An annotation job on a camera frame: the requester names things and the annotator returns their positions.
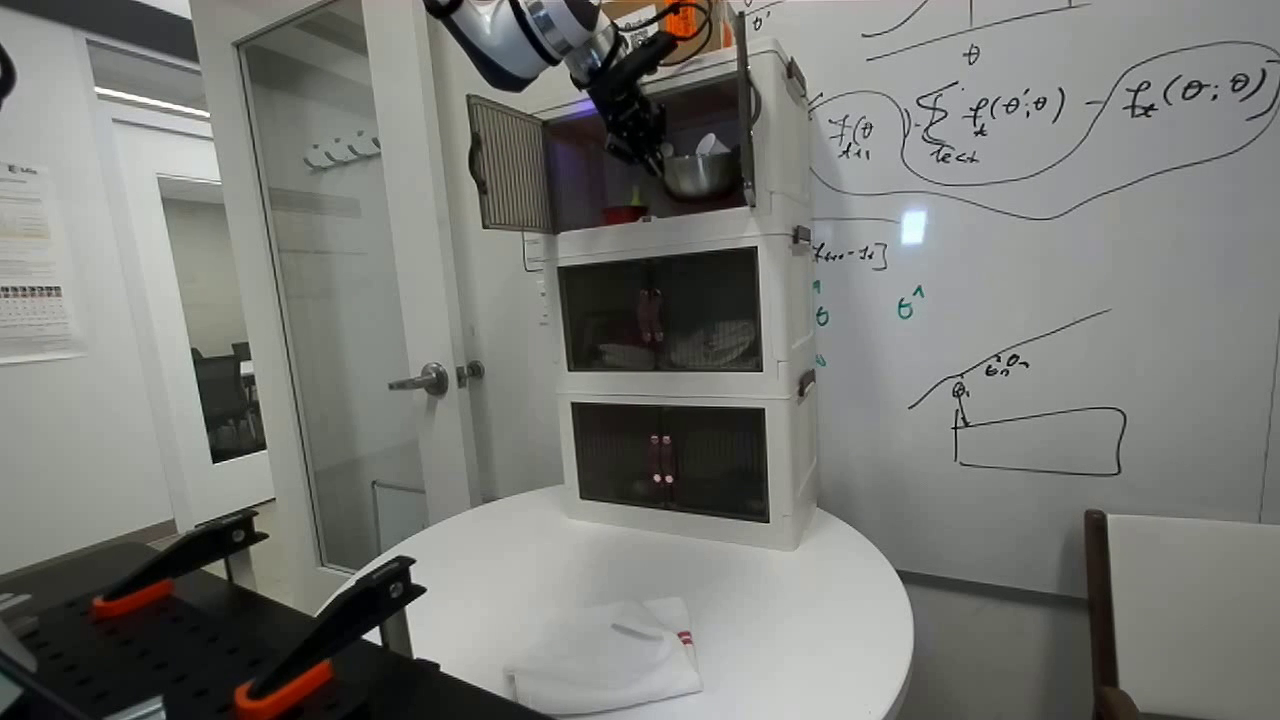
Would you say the red bowl in cabinet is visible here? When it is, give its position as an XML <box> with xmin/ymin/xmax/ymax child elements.
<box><xmin>603</xmin><ymin>205</ymin><xmax>644</xmax><ymax>223</ymax></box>

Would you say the black perforated workbench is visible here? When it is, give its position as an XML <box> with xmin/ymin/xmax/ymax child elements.
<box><xmin>0</xmin><ymin>537</ymin><xmax>540</xmax><ymax>720</ymax></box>

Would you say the black orange clamp left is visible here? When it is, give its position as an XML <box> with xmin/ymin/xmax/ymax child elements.
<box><xmin>92</xmin><ymin>508</ymin><xmax>262</xmax><ymax>620</ymax></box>

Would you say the black orange clamp right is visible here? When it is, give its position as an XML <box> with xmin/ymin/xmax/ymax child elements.
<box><xmin>230</xmin><ymin>555</ymin><xmax>423</xmax><ymax>720</ymax></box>

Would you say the cardboard box on cabinet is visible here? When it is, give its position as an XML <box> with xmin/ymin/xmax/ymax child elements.
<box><xmin>603</xmin><ymin>0</ymin><xmax>736</xmax><ymax>65</ymax></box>

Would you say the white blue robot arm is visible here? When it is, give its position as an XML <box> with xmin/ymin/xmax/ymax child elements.
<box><xmin>423</xmin><ymin>0</ymin><xmax>676</xmax><ymax>175</ymax></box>

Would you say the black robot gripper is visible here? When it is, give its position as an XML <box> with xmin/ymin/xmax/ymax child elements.
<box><xmin>587</xmin><ymin>32</ymin><xmax>676</xmax><ymax>184</ymax></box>

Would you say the glass door white frame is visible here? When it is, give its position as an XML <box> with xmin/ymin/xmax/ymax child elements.
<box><xmin>192</xmin><ymin>0</ymin><xmax>474</xmax><ymax>580</ymax></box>

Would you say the wall whiteboard with drawings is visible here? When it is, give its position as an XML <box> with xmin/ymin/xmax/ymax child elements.
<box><xmin>743</xmin><ymin>0</ymin><xmax>1280</xmax><ymax>597</ymax></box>

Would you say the open translucent cabinet door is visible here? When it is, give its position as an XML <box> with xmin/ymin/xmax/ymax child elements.
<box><xmin>466</xmin><ymin>98</ymin><xmax>550</xmax><ymax>233</ymax></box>

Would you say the white three-tier storage cabinet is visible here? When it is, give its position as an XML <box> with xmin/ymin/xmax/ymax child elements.
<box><xmin>523</xmin><ymin>46</ymin><xmax>822</xmax><ymax>554</ymax></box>

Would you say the white folded cloth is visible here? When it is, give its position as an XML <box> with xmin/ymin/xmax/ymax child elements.
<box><xmin>507</xmin><ymin>597</ymin><xmax>703</xmax><ymax>716</ymax></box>

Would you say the silver door handle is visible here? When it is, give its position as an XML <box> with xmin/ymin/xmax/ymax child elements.
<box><xmin>389</xmin><ymin>365</ymin><xmax>446</xmax><ymax>399</ymax></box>

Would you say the silver metal bowl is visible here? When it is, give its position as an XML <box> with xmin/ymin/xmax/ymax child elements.
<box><xmin>658</xmin><ymin>131</ymin><xmax>736</xmax><ymax>201</ymax></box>

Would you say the black orange clamp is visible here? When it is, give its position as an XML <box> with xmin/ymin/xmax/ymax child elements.
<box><xmin>230</xmin><ymin>555</ymin><xmax>423</xmax><ymax>720</ymax></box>
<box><xmin>92</xmin><ymin>508</ymin><xmax>262</xmax><ymax>620</ymax></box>

